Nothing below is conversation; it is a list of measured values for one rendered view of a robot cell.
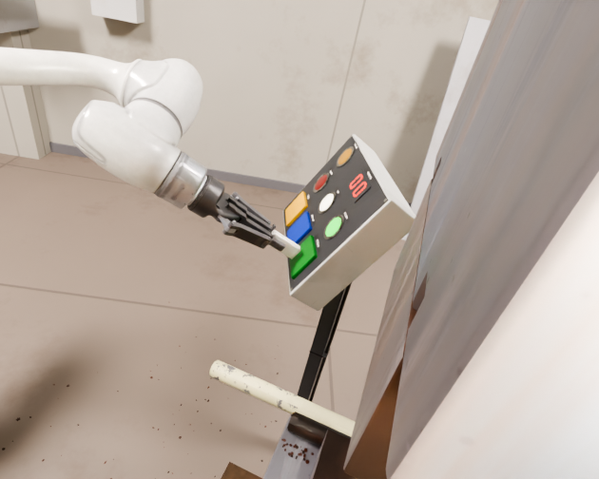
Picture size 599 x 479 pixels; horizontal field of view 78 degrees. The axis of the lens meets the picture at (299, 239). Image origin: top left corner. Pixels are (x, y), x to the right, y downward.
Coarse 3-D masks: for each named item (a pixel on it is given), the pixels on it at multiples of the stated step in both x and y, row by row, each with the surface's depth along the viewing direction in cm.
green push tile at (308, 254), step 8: (304, 240) 81; (312, 240) 78; (304, 248) 79; (312, 248) 76; (296, 256) 80; (304, 256) 77; (312, 256) 75; (296, 264) 78; (304, 264) 75; (296, 272) 76
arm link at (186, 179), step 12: (180, 156) 63; (180, 168) 62; (192, 168) 64; (204, 168) 66; (168, 180) 62; (180, 180) 62; (192, 180) 63; (204, 180) 66; (156, 192) 64; (168, 192) 63; (180, 192) 63; (192, 192) 64; (180, 204) 65
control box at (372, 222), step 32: (352, 160) 84; (320, 192) 89; (352, 192) 76; (384, 192) 67; (320, 224) 80; (352, 224) 70; (384, 224) 67; (320, 256) 73; (352, 256) 71; (320, 288) 75
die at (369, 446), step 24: (408, 240) 31; (408, 264) 24; (408, 288) 19; (384, 312) 29; (408, 312) 17; (384, 336) 22; (384, 360) 19; (384, 384) 16; (360, 408) 21; (384, 408) 16; (360, 432) 18; (384, 432) 17; (360, 456) 18; (384, 456) 18
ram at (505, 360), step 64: (512, 0) 19; (576, 0) 8; (512, 64) 13; (576, 64) 7; (448, 128) 31; (512, 128) 10; (576, 128) 6; (448, 192) 18; (512, 192) 8; (576, 192) 5; (448, 256) 12; (512, 256) 7; (576, 256) 5; (448, 320) 9; (512, 320) 6; (576, 320) 6; (448, 384) 8; (512, 384) 7; (576, 384) 6; (448, 448) 8; (512, 448) 8; (576, 448) 7
